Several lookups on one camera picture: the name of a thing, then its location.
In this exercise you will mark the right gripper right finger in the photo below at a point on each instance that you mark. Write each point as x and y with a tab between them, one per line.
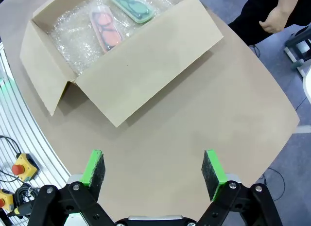
213	177

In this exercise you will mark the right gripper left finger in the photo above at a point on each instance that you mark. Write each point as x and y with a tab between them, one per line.
93	177

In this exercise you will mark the clear case with red glasses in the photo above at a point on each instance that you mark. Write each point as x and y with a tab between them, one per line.
105	29

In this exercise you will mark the green case with glasses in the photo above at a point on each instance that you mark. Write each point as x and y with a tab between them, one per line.
132	7

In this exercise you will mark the person's right forearm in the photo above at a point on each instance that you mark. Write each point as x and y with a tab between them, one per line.
295	2

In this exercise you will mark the person's right hand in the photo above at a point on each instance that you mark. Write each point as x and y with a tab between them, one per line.
274	19

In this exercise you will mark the yellow emergency stop button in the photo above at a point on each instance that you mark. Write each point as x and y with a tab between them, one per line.
6	199
25	167

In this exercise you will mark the white ribbed mounting platform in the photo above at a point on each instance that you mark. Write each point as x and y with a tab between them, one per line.
24	128

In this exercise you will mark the large open cardboard box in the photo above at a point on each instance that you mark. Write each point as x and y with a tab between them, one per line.
145	65

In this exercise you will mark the clear bubble wrap sheet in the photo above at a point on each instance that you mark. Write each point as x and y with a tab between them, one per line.
73	41

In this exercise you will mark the person in black t-shirt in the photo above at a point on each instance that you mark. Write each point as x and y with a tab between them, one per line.
245	34

